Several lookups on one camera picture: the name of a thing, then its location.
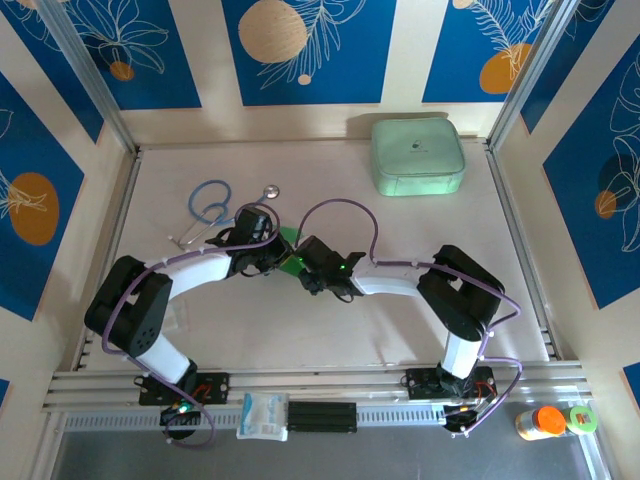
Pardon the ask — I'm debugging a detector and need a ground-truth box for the green square paper sheet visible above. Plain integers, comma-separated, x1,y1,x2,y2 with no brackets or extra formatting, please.
277,225,307,279

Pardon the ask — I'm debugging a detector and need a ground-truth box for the blue stethoscope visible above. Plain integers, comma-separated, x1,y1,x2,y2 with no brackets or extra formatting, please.
169,180,281,249

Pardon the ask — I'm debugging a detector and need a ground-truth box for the clear plastic packet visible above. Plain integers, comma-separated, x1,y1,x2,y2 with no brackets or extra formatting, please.
167,303,192,332

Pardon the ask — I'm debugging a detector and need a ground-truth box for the mint green zip case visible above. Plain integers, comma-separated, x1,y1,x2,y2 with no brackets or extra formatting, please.
369,118,467,198

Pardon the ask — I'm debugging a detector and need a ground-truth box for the white gauze packet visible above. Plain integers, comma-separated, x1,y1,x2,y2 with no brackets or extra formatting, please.
236,392,290,442

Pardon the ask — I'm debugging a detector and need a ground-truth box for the black slotted block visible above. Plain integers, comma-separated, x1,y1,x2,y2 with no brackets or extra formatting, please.
287,401,358,434

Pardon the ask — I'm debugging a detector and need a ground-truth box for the orange lid jar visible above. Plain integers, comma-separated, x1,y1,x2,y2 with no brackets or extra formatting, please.
515,406,569,441

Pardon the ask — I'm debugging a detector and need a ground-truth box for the green lidded container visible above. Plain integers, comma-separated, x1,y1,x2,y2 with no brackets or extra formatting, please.
564,404,600,434

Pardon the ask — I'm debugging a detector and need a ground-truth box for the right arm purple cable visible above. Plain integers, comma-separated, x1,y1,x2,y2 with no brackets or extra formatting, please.
297,198,525,434

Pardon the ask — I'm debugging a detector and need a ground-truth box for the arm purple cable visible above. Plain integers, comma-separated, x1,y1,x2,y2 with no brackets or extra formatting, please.
101,202,281,449
297,198,525,434

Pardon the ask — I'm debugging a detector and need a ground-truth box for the aluminium cross rail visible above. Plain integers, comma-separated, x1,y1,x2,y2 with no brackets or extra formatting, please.
42,360,594,412

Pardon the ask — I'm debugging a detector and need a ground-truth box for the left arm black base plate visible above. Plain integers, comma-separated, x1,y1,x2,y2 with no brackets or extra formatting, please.
138,372,231,406

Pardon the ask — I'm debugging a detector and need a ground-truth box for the aluminium side rail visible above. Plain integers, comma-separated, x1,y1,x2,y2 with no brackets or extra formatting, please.
484,142,559,361
72,149,144,371

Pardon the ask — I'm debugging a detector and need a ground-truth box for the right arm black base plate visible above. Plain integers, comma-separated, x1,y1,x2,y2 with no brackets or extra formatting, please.
405,367,499,401

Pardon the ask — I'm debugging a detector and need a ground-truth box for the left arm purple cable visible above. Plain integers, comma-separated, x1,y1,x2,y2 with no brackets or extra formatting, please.
101,202,281,449

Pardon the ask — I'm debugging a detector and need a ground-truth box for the grey slotted cable duct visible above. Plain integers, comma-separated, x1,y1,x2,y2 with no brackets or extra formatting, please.
63,403,446,432

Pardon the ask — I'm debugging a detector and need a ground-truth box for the aluminium frame post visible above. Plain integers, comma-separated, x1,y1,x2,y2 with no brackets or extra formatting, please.
487,0,586,151
37,0,141,154

